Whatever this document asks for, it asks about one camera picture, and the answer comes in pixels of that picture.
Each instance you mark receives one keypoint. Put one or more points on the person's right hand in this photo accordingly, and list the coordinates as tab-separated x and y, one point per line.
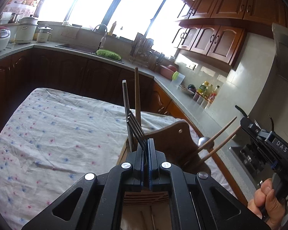
265	197

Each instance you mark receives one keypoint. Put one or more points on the window frame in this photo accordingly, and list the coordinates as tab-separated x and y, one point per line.
155	19

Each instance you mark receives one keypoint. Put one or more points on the yellow dish soap bottle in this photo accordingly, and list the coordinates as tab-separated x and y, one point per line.
110	33

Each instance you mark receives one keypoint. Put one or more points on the yellow oil bottle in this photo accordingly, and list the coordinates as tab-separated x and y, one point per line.
202	88

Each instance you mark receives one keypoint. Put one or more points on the white electric pot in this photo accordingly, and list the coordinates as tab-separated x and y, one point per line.
26	30

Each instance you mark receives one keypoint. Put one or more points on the wooden chopstick in holder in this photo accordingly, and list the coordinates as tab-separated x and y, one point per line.
218	147
220	132

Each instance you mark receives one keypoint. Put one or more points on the upper wooden cabinets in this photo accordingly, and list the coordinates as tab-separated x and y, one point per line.
217	28

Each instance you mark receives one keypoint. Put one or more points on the dish drying rack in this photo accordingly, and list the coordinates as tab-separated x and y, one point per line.
143	54

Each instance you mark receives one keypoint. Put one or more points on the pink lidded container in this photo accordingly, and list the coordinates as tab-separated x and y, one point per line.
168	71

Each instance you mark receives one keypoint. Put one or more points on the metal spoon in holder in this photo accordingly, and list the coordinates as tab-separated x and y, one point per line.
205	143

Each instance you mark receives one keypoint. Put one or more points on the black wok with lid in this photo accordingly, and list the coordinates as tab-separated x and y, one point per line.
255	121

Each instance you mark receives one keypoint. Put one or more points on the small white cooker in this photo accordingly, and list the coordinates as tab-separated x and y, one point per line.
44	34

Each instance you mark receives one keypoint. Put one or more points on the range hood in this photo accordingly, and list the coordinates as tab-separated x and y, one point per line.
280	34

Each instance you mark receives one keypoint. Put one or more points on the white jug green lid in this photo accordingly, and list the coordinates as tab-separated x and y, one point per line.
177	78

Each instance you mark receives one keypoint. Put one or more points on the plate on counter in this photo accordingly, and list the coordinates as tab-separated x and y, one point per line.
185	90

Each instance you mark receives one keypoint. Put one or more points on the white floral tablecloth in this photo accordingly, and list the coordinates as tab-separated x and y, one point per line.
51	140

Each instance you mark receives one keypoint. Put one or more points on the wooden utensil holder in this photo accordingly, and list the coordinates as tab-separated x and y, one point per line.
176	143

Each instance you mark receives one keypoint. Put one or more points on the kitchen faucet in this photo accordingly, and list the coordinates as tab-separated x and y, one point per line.
102	29

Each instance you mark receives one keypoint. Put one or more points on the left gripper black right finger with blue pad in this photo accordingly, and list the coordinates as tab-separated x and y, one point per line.
197	201

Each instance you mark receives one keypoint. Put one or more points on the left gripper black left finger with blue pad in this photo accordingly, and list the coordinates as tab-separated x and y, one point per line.
94	201

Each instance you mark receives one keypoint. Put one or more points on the metal fork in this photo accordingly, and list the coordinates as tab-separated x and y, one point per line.
138	133

